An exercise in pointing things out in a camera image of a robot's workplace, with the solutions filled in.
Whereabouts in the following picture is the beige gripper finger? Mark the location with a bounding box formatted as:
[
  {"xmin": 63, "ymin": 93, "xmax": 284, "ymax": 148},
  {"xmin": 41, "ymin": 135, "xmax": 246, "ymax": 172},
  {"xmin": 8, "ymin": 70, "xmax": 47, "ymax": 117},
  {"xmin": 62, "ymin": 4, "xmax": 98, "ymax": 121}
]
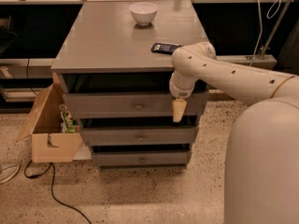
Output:
[{"xmin": 172, "ymin": 98, "xmax": 187, "ymax": 122}]

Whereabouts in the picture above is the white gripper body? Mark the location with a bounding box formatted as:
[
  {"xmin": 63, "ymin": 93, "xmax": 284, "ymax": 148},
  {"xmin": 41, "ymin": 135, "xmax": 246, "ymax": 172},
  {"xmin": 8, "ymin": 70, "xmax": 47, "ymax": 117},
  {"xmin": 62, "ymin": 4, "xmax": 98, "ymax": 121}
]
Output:
[{"xmin": 169, "ymin": 71, "xmax": 196, "ymax": 99}]

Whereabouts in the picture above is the grey top drawer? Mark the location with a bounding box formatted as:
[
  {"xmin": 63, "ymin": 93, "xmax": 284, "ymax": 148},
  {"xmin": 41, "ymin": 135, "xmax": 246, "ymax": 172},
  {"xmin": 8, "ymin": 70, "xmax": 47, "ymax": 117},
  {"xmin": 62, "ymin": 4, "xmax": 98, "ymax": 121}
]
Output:
[{"xmin": 63, "ymin": 90, "xmax": 209, "ymax": 119}]

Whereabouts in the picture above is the grey drawer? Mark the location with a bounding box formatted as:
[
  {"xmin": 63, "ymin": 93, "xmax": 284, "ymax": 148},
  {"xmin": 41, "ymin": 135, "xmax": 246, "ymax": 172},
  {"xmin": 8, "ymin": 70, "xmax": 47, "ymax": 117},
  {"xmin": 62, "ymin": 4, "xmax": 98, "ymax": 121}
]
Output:
[
  {"xmin": 80, "ymin": 127, "xmax": 199, "ymax": 146},
  {"xmin": 92, "ymin": 151, "xmax": 192, "ymax": 167},
  {"xmin": 63, "ymin": 90, "xmax": 209, "ymax": 119}
]

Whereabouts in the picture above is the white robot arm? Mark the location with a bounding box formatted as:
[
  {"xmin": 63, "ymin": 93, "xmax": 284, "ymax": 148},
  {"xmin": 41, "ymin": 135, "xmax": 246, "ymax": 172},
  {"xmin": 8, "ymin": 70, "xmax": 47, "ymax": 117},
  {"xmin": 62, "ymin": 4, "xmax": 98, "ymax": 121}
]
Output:
[{"xmin": 169, "ymin": 42, "xmax": 299, "ymax": 224}]

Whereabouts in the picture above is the grey bottom drawer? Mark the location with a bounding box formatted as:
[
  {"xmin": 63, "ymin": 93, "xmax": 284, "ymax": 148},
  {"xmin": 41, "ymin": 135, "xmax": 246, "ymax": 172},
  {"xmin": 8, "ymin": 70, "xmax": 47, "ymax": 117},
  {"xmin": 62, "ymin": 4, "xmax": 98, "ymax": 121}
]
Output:
[{"xmin": 92, "ymin": 151, "xmax": 192, "ymax": 167}]

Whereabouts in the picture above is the grey drawer cabinet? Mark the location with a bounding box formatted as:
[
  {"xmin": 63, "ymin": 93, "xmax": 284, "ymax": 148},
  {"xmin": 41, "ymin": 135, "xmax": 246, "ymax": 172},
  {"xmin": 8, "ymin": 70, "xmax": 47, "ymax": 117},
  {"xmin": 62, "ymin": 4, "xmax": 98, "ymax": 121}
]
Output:
[{"xmin": 51, "ymin": 1, "xmax": 208, "ymax": 155}]

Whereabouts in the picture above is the grey middle drawer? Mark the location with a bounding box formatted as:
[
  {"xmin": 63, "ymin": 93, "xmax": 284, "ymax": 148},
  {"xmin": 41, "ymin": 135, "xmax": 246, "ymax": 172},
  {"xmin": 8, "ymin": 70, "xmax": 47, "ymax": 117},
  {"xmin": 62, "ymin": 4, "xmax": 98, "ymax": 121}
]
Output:
[{"xmin": 80, "ymin": 127, "xmax": 199, "ymax": 146}]

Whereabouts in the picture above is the dark blue snack packet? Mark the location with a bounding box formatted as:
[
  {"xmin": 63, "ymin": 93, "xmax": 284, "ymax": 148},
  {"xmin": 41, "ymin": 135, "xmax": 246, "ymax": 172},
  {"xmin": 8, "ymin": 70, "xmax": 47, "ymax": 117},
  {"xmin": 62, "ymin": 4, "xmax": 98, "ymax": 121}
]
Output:
[{"xmin": 150, "ymin": 42, "xmax": 180, "ymax": 55}]

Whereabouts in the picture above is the white bowl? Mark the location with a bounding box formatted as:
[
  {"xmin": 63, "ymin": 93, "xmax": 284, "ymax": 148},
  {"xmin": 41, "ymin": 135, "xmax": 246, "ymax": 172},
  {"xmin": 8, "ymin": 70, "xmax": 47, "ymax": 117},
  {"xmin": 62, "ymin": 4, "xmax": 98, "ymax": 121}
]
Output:
[{"xmin": 129, "ymin": 2, "xmax": 158, "ymax": 25}]

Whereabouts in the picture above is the green packet in box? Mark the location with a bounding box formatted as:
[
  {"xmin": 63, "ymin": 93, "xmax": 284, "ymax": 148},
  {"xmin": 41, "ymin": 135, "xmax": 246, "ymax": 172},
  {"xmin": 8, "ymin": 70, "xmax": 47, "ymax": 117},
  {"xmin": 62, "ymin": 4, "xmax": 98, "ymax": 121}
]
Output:
[{"xmin": 59, "ymin": 105, "xmax": 79, "ymax": 133}]

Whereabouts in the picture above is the cardboard box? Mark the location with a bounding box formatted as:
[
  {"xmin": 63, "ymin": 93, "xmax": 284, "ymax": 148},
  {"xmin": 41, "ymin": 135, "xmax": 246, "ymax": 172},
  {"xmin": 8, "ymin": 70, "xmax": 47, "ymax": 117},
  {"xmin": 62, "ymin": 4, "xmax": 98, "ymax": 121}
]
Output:
[{"xmin": 16, "ymin": 74, "xmax": 82, "ymax": 163}]

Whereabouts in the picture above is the metal stand pole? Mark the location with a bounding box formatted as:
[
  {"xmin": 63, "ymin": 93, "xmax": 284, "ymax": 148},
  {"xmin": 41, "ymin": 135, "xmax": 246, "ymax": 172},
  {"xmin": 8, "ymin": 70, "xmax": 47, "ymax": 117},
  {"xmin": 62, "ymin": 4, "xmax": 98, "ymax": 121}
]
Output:
[{"xmin": 254, "ymin": 0, "xmax": 293, "ymax": 60}]

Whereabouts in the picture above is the black floor cable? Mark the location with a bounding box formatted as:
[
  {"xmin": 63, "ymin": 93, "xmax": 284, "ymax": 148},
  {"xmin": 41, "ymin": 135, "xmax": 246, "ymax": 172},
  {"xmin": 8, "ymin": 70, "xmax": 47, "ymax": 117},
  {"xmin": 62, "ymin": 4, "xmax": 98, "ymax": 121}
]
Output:
[{"xmin": 23, "ymin": 160, "xmax": 93, "ymax": 224}]

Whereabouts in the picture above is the white floor cable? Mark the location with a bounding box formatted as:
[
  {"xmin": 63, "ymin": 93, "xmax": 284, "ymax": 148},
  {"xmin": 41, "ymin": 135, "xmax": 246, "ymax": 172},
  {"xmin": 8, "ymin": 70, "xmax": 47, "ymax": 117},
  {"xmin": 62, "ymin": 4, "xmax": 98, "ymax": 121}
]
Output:
[{"xmin": 0, "ymin": 162, "xmax": 20, "ymax": 185}]

